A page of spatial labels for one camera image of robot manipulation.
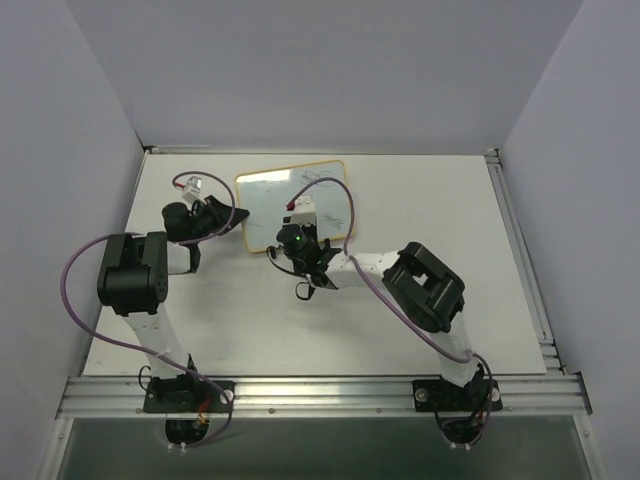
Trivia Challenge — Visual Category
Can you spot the yellow framed whiteboard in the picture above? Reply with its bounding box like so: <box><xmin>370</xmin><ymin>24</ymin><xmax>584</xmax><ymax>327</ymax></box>
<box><xmin>235</xmin><ymin>159</ymin><xmax>350</xmax><ymax>253</ymax></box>

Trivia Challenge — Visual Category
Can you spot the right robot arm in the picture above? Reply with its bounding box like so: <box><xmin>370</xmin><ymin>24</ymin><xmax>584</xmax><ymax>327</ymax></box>
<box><xmin>276</xmin><ymin>195</ymin><xmax>478</xmax><ymax>388</ymax></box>

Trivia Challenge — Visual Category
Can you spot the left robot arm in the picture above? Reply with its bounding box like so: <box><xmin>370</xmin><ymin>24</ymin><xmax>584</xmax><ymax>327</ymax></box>
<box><xmin>97</xmin><ymin>196</ymin><xmax>250</xmax><ymax>381</ymax></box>

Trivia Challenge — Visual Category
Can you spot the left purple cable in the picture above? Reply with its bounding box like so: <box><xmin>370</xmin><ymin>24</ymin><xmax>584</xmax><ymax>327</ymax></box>
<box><xmin>60</xmin><ymin>173</ymin><xmax>239</xmax><ymax>449</ymax></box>

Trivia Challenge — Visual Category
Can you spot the purple cable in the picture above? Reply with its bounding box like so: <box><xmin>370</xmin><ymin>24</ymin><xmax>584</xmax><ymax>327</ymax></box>
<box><xmin>289</xmin><ymin>177</ymin><xmax>494</xmax><ymax>446</ymax></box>
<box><xmin>60</xmin><ymin>173</ymin><xmax>239</xmax><ymax>449</ymax></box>

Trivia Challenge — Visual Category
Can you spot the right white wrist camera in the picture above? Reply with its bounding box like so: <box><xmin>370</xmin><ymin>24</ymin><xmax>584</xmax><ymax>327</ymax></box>
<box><xmin>287</xmin><ymin>195</ymin><xmax>317</xmax><ymax>227</ymax></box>

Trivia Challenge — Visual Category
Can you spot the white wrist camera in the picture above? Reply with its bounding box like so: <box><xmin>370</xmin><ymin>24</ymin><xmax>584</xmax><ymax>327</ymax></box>
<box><xmin>182</xmin><ymin>176</ymin><xmax>203</xmax><ymax>203</ymax></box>
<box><xmin>287</xmin><ymin>195</ymin><xmax>317</xmax><ymax>227</ymax></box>

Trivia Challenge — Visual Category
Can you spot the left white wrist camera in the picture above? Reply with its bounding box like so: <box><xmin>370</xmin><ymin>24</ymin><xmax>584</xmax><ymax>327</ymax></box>
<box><xmin>182</xmin><ymin>176</ymin><xmax>203</xmax><ymax>203</ymax></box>

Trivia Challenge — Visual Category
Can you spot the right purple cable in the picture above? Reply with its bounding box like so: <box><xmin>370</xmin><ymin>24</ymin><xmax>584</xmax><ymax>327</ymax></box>
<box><xmin>289</xmin><ymin>177</ymin><xmax>494</xmax><ymax>446</ymax></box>

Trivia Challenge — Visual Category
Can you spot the aluminium back rail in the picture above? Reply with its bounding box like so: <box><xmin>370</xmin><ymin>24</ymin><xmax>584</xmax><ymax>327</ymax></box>
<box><xmin>145</xmin><ymin>145</ymin><xmax>500</xmax><ymax>157</ymax></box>

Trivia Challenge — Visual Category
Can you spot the aluminium rail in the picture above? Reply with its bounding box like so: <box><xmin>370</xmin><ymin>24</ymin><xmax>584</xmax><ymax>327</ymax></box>
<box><xmin>484</xmin><ymin>149</ymin><xmax>567</xmax><ymax>375</ymax></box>
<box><xmin>57</xmin><ymin>375</ymin><xmax>592</xmax><ymax>420</ymax></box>
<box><xmin>145</xmin><ymin>145</ymin><xmax>500</xmax><ymax>157</ymax></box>

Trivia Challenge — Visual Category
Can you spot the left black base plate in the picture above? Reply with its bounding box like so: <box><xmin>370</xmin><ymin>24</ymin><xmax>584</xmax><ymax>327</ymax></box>
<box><xmin>142</xmin><ymin>376</ymin><xmax>235</xmax><ymax>414</ymax></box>

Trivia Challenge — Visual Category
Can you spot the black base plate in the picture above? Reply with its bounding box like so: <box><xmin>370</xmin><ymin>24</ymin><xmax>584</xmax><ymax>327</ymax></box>
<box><xmin>142</xmin><ymin>376</ymin><xmax>235</xmax><ymax>414</ymax></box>
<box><xmin>411</xmin><ymin>378</ymin><xmax>503</xmax><ymax>414</ymax></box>

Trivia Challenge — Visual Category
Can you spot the aluminium front rail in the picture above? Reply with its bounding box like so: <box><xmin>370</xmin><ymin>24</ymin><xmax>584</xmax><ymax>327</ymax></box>
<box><xmin>57</xmin><ymin>375</ymin><xmax>592</xmax><ymax>420</ymax></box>

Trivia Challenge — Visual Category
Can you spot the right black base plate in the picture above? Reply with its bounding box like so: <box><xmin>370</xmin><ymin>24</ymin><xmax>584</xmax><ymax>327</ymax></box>
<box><xmin>411</xmin><ymin>378</ymin><xmax>503</xmax><ymax>414</ymax></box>

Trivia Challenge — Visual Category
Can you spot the aluminium right side rail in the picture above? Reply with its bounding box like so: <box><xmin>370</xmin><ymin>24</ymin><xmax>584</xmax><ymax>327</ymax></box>
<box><xmin>484</xmin><ymin>149</ymin><xmax>567</xmax><ymax>375</ymax></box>

